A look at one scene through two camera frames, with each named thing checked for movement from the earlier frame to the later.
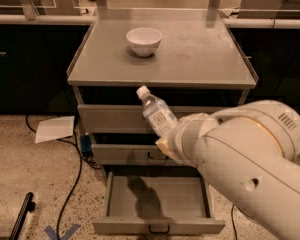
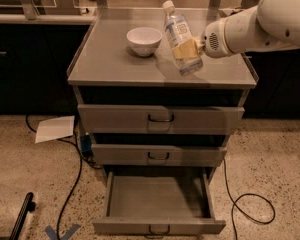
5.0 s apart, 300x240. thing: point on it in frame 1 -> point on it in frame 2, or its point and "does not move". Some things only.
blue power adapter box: x=85 y=143 does not move
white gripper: x=177 y=140 -> x=214 y=40
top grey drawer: x=125 y=118 does not move
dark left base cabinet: x=29 y=65 does not move
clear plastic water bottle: x=157 y=113 -> x=185 y=47
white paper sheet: x=54 y=128 does not move
